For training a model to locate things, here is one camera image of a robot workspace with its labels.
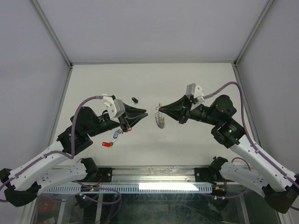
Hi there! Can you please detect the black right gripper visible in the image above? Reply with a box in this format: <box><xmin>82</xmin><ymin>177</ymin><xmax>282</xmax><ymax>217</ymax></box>
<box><xmin>158</xmin><ymin>95</ymin><xmax>220</xmax><ymax>126</ymax></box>

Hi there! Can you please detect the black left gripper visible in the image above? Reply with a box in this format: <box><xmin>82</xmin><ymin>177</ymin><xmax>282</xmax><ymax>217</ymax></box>
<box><xmin>87</xmin><ymin>102</ymin><xmax>148</xmax><ymax>138</ymax></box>

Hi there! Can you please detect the large grey keyring yellow handle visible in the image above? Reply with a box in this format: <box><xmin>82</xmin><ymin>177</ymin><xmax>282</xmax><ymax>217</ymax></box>
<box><xmin>155</xmin><ymin>103</ymin><xmax>165</xmax><ymax>129</ymax></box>

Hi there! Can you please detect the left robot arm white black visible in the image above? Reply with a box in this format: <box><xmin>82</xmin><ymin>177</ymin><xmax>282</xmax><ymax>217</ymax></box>
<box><xmin>0</xmin><ymin>105</ymin><xmax>148</xmax><ymax>207</ymax></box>

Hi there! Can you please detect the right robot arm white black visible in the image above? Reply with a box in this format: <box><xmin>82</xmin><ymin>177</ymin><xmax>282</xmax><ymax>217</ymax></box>
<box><xmin>159</xmin><ymin>95</ymin><xmax>299</xmax><ymax>214</ymax></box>

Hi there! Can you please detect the black key tag with key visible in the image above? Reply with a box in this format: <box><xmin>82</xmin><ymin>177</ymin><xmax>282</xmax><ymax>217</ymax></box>
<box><xmin>130</xmin><ymin>97</ymin><xmax>139</xmax><ymax>105</ymax></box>

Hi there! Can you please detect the blue key tag with key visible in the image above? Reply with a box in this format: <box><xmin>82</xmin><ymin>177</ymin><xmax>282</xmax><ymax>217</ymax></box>
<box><xmin>113</xmin><ymin>130</ymin><xmax>119</xmax><ymax>139</ymax></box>

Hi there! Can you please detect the red key tag with key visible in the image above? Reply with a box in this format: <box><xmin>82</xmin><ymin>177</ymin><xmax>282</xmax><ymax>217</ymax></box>
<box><xmin>102</xmin><ymin>139</ymin><xmax>117</xmax><ymax>147</ymax></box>

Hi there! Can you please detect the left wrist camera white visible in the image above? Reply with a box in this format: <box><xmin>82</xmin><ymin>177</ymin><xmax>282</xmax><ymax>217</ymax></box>
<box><xmin>100</xmin><ymin>95</ymin><xmax>125</xmax><ymax>123</ymax></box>

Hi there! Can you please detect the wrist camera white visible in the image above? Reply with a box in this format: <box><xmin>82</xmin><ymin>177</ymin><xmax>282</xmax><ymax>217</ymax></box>
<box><xmin>100</xmin><ymin>95</ymin><xmax>125</xmax><ymax>123</ymax></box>
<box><xmin>185</xmin><ymin>83</ymin><xmax>205</xmax><ymax>104</ymax></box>

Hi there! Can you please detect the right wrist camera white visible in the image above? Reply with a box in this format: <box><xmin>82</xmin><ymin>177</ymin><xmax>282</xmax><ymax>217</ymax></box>
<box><xmin>185</xmin><ymin>83</ymin><xmax>205</xmax><ymax>104</ymax></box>

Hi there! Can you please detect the aluminium mounting rail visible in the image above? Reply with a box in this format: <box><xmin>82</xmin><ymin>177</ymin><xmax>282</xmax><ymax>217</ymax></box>
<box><xmin>80</xmin><ymin>166</ymin><xmax>224</xmax><ymax>184</ymax></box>

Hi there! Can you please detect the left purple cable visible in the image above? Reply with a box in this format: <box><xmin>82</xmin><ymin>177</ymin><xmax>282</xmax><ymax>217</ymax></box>
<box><xmin>0</xmin><ymin>95</ymin><xmax>122</xmax><ymax>206</ymax></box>

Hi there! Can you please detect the grey slotted cable duct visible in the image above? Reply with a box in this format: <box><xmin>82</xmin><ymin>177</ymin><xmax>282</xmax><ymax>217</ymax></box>
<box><xmin>44</xmin><ymin>183</ymin><xmax>213</xmax><ymax>194</ymax></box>

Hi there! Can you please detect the right aluminium frame post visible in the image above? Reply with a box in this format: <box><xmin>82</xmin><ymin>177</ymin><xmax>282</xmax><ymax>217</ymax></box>
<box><xmin>234</xmin><ymin>0</ymin><xmax>276</xmax><ymax>67</ymax></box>

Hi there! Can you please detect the aluminium frame post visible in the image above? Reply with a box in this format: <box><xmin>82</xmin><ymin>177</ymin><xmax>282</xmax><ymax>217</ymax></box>
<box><xmin>29</xmin><ymin>0</ymin><xmax>73</xmax><ymax>68</ymax></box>
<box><xmin>234</xmin><ymin>0</ymin><xmax>276</xmax><ymax>67</ymax></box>

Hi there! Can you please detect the left aluminium frame post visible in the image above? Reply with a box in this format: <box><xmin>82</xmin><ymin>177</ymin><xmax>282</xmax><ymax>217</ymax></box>
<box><xmin>29</xmin><ymin>0</ymin><xmax>73</xmax><ymax>68</ymax></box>

